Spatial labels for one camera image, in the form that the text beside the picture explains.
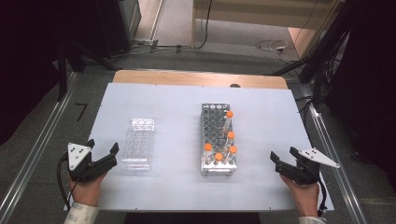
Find clear acrylic tube rack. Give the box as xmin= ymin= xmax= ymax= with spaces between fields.
xmin=120 ymin=117 xmax=156 ymax=172

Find dark grey cabinet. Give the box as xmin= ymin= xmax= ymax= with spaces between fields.
xmin=92 ymin=0 xmax=143 ymax=60

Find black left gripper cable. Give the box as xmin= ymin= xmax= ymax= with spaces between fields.
xmin=56 ymin=153 xmax=74 ymax=212

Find metal floor rail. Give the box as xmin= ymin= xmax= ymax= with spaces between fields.
xmin=300 ymin=83 xmax=369 ymax=224
xmin=0 ymin=71 xmax=78 ymax=218

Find black metal stand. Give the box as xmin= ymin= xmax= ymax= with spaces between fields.
xmin=55 ymin=43 xmax=70 ymax=102

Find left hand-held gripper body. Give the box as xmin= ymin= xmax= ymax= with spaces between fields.
xmin=66 ymin=141 xmax=108 ymax=184

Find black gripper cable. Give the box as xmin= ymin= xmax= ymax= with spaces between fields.
xmin=317 ymin=181 xmax=328 ymax=217
xmin=56 ymin=153 xmax=74 ymax=212

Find black stand with cables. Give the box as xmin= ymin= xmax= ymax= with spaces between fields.
xmin=269 ymin=0 xmax=354 ymax=110

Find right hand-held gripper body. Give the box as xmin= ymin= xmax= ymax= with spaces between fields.
xmin=293 ymin=147 xmax=341 ymax=186

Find white coiled floor cable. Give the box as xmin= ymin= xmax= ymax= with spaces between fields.
xmin=255 ymin=38 xmax=290 ymax=58

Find black hanging power cable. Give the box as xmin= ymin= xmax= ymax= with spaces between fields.
xmin=194 ymin=0 xmax=214 ymax=50

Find metal tube rack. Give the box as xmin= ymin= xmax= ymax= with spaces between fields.
xmin=200 ymin=103 xmax=238 ymax=177

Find grey floor cables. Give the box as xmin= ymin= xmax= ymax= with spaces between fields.
xmin=108 ymin=37 xmax=194 ymax=62

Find person's left hand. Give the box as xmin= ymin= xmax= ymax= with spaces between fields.
xmin=67 ymin=172 xmax=108 ymax=208

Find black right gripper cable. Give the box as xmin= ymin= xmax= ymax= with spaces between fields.
xmin=317 ymin=181 xmax=328 ymax=217

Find person's right hand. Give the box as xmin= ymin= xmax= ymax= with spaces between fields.
xmin=279 ymin=175 xmax=321 ymax=217

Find dark curtain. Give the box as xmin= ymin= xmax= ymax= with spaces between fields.
xmin=0 ymin=0 xmax=106 ymax=147
xmin=323 ymin=0 xmax=396 ymax=190

